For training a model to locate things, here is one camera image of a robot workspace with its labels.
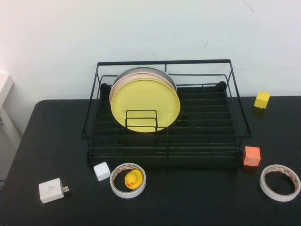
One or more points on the pink plate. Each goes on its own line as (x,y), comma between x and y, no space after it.
(129,78)

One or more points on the white cabinet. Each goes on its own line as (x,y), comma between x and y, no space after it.
(5,94)

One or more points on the white tape roll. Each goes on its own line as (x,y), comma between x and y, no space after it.
(127,195)
(276,197)

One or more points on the yellow cube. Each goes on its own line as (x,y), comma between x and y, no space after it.
(261,100)

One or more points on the yellow plate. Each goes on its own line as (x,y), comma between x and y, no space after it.
(143,101)

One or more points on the orange cube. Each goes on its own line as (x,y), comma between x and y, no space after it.
(251,156)

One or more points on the white cube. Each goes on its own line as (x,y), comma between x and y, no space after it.
(101,171)

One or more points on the white charger plug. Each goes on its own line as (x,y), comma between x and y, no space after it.
(50,190)

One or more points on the grey plate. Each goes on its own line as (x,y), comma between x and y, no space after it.
(143,70)

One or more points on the yellow rubber duck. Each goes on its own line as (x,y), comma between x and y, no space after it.
(131,180)

